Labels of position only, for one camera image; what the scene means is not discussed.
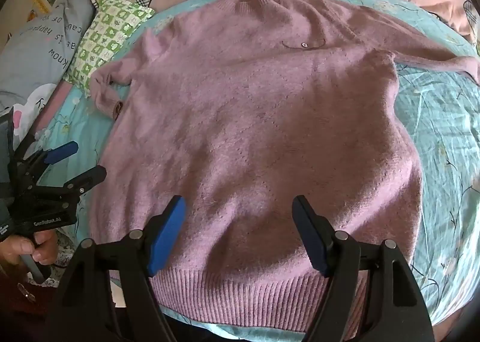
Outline teal floral bed sheet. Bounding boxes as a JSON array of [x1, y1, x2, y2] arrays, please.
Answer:
[[35, 0, 480, 342]]

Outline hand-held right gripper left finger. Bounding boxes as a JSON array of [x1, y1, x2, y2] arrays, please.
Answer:
[[45, 195, 187, 342]]

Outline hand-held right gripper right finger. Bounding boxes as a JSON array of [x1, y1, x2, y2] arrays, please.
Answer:
[[292, 195, 436, 342]]

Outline person's left hand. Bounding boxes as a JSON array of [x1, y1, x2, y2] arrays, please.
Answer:
[[0, 230, 60, 266]]

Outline purple knit sweater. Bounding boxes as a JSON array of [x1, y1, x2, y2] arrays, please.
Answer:
[[88, 0, 480, 339]]

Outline green checked pillow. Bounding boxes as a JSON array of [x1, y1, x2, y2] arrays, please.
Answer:
[[64, 0, 156, 99]]

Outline grey printed pillow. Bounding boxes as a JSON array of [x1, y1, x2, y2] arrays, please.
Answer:
[[0, 0, 96, 178]]

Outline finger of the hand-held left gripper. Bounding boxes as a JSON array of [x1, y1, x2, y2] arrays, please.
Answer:
[[8, 140, 79, 183], [23, 165, 107, 200]]

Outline person's dark red clothing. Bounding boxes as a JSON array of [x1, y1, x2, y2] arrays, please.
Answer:
[[0, 269, 57, 342]]

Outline white purple floral cloth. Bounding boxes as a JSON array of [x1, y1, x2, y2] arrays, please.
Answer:
[[44, 261, 76, 292]]

